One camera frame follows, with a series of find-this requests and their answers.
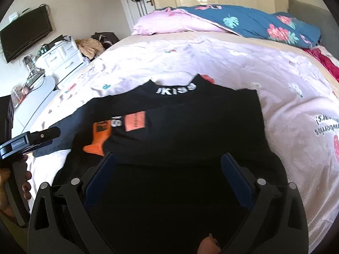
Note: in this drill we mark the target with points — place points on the black bag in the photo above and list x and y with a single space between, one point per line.
106 38

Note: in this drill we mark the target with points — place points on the white round table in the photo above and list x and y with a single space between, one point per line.
34 103

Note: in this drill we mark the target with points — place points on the red blanket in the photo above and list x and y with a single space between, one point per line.
327 60

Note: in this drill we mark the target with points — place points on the pink printed bed sheet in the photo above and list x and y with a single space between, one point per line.
238 66

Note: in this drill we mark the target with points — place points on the grey padded headboard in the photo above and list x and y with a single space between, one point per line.
309 13

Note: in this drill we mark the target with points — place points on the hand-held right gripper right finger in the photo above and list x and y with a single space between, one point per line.
237 182

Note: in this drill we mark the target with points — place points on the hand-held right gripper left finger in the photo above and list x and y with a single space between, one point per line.
99 181

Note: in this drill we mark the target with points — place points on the white drawer cabinet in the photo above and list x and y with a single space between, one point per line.
63 57

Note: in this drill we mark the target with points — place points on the black television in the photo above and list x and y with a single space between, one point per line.
23 35

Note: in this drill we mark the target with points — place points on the person's right hand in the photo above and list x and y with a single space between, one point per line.
209 246

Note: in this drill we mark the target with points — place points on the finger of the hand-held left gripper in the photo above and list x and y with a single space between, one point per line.
45 134

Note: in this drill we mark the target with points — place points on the glass jar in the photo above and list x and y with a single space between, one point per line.
27 60

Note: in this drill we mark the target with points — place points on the beige clothes pile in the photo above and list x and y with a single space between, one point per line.
90 48

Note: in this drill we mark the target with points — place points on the blue floral quilt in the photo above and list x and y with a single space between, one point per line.
251 19

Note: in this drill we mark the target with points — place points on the person's left hand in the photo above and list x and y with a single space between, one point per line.
27 187

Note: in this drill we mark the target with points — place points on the white door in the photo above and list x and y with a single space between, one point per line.
127 10

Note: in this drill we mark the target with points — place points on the pink pillow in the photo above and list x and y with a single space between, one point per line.
169 22

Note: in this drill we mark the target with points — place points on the black t-shirt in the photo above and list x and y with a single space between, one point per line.
185 127

